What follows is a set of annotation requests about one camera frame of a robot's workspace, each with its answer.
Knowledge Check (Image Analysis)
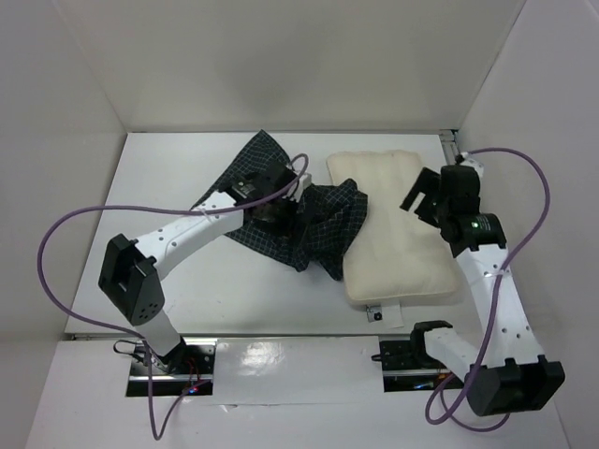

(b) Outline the cream pillow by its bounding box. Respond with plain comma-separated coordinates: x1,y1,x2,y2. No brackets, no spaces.
327,150,462,307

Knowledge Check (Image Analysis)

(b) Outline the dark plaid pillowcase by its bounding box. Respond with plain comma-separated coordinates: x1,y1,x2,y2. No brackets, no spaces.
198,130,368,281

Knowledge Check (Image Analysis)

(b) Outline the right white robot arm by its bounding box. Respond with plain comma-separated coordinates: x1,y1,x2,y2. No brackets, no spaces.
401,165,565,416

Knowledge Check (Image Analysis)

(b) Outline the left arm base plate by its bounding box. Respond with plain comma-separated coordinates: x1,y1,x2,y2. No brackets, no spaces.
113,338,216,398

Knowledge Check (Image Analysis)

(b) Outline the white pillow care label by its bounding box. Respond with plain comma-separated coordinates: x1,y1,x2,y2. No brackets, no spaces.
366,304,404,328

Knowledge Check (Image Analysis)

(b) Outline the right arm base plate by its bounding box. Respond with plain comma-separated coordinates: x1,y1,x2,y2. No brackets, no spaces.
371,337,450,393

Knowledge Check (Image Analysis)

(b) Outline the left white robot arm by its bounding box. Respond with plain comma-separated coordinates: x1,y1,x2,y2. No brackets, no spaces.
98,161,312,373

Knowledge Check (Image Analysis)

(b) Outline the aluminium rail right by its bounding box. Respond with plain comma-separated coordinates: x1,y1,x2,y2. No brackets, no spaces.
439,129,460,164

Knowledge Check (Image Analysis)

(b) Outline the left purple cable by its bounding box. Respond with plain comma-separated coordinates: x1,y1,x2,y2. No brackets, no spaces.
37,152,311,441

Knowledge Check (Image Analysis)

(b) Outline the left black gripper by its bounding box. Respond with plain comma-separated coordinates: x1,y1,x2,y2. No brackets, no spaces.
251,193,314,244

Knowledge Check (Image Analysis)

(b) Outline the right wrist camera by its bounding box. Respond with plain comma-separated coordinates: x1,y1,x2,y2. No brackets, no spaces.
455,152,484,179

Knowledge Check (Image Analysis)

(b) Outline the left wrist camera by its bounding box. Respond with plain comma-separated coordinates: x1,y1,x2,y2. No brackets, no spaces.
284,173,312,202

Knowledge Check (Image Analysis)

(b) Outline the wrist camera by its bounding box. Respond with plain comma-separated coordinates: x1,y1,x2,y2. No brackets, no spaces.
284,173,312,202
455,152,484,179

